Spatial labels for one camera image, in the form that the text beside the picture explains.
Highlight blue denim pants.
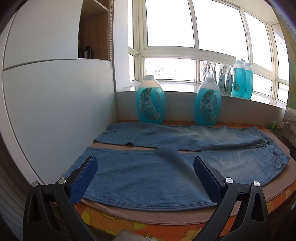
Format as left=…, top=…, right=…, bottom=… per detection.
left=64, top=121, right=291, bottom=212

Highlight orange floral bedsheet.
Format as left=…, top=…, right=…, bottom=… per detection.
left=74, top=120, right=296, bottom=241

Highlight green small box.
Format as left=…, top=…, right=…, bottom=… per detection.
left=268, top=121, right=278, bottom=133

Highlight white wardrobe cabinet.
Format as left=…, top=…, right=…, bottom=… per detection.
left=1, top=1, right=117, bottom=238

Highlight right blue detergent bottle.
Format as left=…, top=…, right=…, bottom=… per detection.
left=194, top=73, right=222, bottom=126

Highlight blue detergent bottle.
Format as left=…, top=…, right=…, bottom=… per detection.
left=194, top=73, right=222, bottom=126
left=136, top=75, right=166, bottom=125

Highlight blue bottle on windowsill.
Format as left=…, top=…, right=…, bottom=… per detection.
left=231, top=59, right=246, bottom=97
left=244, top=62, right=253, bottom=99

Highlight refill pouch on windowsill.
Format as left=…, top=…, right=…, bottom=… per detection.
left=224, top=65, right=233, bottom=94
left=218, top=64, right=227, bottom=93

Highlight left blue detergent bottle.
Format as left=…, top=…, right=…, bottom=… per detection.
left=136, top=75, right=166, bottom=125

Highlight dark bottle on shelf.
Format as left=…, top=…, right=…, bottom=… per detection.
left=83, top=46, right=92, bottom=59

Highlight wooden shelf niche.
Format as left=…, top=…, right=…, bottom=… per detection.
left=78, top=0, right=114, bottom=61

